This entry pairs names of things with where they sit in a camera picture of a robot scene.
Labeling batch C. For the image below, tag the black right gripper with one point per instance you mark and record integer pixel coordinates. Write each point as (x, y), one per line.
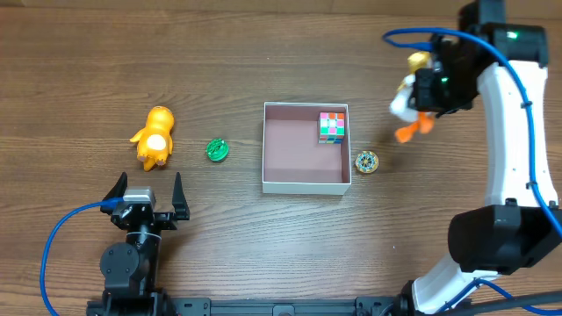
(425, 90)

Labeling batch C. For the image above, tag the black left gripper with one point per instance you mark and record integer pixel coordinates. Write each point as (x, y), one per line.
(158, 218)

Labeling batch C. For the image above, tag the white plush duck yellow hat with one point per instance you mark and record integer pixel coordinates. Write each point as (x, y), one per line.
(417, 121)

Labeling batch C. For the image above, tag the colourful puzzle cube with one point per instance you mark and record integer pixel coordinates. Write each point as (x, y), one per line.
(331, 127)

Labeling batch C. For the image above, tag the white cardboard box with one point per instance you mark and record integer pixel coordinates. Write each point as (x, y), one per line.
(294, 161)

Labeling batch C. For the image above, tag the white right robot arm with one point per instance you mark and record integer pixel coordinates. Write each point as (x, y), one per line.
(506, 65)

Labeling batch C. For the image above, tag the orange plush toy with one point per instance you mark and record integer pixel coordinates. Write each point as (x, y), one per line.
(153, 142)

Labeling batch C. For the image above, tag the green spinning top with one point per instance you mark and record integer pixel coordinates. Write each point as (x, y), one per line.
(217, 150)

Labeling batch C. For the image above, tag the gold blue spinning top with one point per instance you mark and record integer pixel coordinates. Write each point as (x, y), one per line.
(366, 162)

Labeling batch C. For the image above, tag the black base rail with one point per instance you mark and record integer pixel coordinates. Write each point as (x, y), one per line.
(163, 304)

